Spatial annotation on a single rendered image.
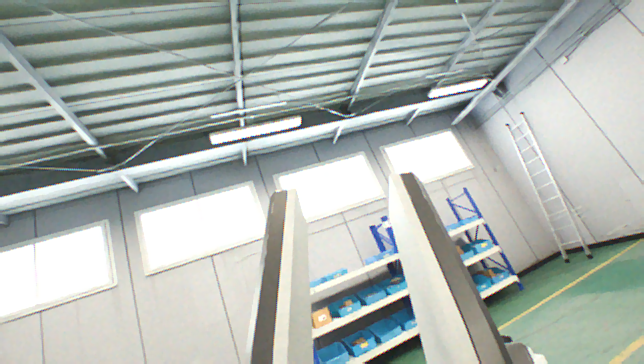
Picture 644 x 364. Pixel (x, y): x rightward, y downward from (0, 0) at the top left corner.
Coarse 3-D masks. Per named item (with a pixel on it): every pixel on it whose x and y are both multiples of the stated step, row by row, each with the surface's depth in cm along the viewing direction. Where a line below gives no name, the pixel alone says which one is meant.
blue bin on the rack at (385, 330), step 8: (384, 320) 469; (392, 320) 444; (368, 328) 460; (376, 328) 462; (384, 328) 464; (392, 328) 449; (400, 328) 424; (376, 336) 425; (384, 336) 414; (392, 336) 417
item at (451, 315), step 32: (416, 192) 8; (416, 224) 7; (416, 256) 7; (448, 256) 7; (416, 288) 8; (448, 288) 6; (416, 320) 8; (448, 320) 5; (480, 320) 5; (448, 352) 6; (480, 352) 5; (512, 352) 6
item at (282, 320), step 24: (288, 192) 9; (288, 216) 8; (264, 240) 8; (288, 240) 8; (264, 264) 7; (288, 264) 7; (264, 288) 7; (288, 288) 6; (264, 312) 6; (288, 312) 6; (264, 336) 6; (288, 336) 6; (264, 360) 5; (288, 360) 5; (312, 360) 8
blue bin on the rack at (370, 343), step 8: (352, 336) 449; (360, 336) 452; (368, 336) 431; (344, 344) 429; (352, 344) 444; (360, 344) 402; (368, 344) 406; (376, 344) 408; (352, 352) 405; (360, 352) 400
